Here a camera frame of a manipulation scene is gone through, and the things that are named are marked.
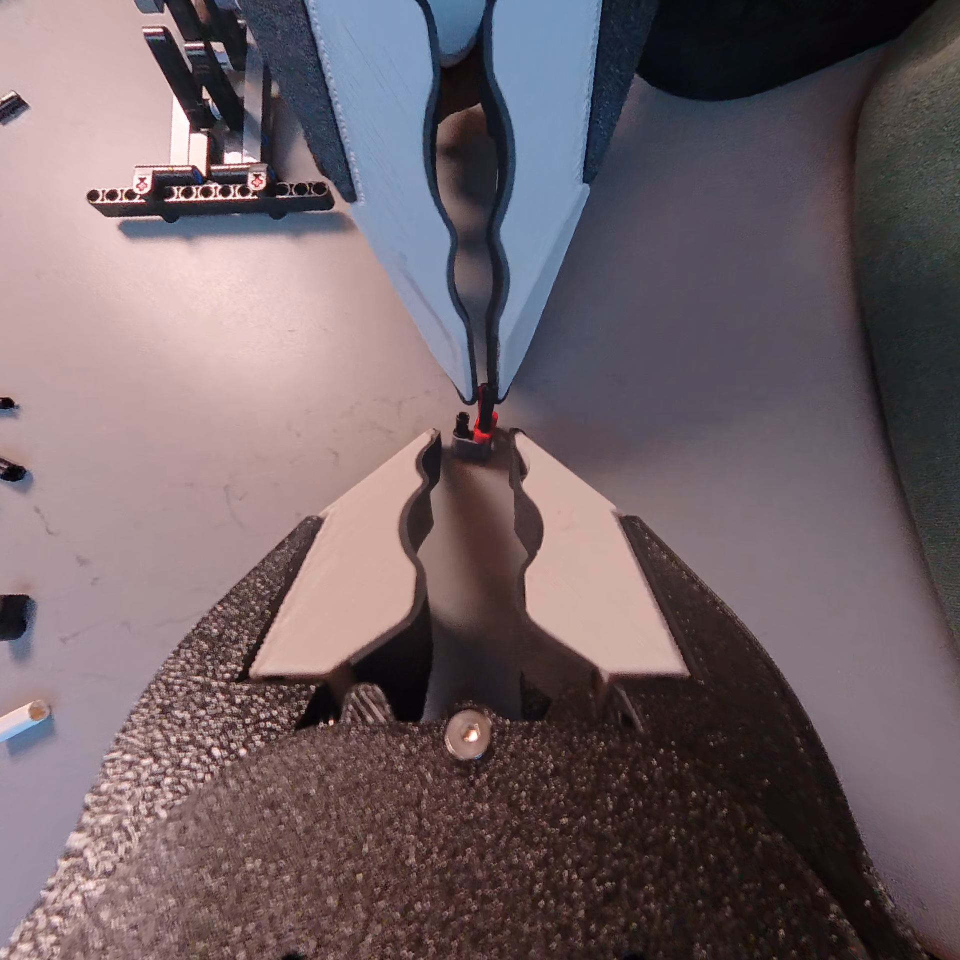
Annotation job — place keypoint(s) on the small black brick piece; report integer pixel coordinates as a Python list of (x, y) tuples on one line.
[(13, 106)]

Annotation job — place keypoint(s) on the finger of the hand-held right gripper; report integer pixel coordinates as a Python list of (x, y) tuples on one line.
[(547, 150), (382, 150)]

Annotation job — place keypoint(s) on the small grey connector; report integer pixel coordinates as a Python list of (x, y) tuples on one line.
[(469, 450)]

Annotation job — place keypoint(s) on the grey desk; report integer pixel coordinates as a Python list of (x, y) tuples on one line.
[(187, 375)]

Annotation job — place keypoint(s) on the black angle connector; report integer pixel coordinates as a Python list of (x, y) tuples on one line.
[(15, 616)]

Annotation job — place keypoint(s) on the white tube connector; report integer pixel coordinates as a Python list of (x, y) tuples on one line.
[(26, 721)]

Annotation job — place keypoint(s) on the black tube connector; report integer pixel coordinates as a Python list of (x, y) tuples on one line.
[(13, 469)]

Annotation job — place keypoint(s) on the brick vehicle model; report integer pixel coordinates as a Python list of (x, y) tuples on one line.
[(210, 193)]

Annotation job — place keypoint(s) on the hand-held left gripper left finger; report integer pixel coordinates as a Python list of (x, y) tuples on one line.
[(337, 600)]

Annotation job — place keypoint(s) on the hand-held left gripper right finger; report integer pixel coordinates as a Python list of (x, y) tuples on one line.
[(600, 600)]

